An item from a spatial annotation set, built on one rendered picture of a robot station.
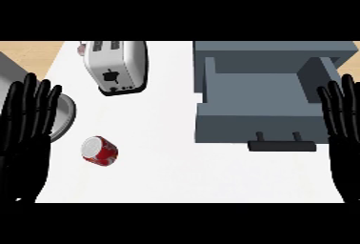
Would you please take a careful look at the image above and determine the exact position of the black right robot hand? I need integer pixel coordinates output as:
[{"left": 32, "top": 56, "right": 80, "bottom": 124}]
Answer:
[{"left": 315, "top": 73, "right": 360, "bottom": 204}]

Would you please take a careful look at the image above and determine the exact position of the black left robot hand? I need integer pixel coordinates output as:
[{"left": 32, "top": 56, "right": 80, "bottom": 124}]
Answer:
[{"left": 0, "top": 72, "right": 63, "bottom": 204}]

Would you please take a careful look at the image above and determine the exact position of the red can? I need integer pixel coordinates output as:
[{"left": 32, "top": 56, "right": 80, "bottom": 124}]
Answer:
[{"left": 79, "top": 135, "right": 119, "bottom": 168}]

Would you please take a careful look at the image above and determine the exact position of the grey open drawer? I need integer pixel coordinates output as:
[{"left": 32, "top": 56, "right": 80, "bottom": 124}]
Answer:
[{"left": 194, "top": 56, "right": 343, "bottom": 144}]

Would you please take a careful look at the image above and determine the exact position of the grey round plate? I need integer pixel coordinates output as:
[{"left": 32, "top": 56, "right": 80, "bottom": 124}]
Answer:
[{"left": 46, "top": 93, "right": 76, "bottom": 143}]

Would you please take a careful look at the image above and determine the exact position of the grey appliance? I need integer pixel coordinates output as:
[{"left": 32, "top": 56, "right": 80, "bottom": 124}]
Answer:
[{"left": 0, "top": 51, "right": 30, "bottom": 106}]

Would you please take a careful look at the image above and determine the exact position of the white toaster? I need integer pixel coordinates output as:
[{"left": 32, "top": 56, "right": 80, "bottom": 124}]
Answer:
[{"left": 80, "top": 41, "right": 150, "bottom": 97}]

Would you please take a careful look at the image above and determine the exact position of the small pink object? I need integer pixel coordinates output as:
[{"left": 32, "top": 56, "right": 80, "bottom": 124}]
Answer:
[{"left": 76, "top": 41, "right": 88, "bottom": 57}]

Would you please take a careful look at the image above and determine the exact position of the grey cabinet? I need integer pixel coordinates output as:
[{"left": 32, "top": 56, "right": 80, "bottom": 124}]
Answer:
[{"left": 193, "top": 41, "right": 360, "bottom": 105}]

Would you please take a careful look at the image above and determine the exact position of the black drawer handle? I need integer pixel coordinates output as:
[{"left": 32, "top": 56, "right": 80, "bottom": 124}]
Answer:
[{"left": 247, "top": 131, "right": 316, "bottom": 153}]

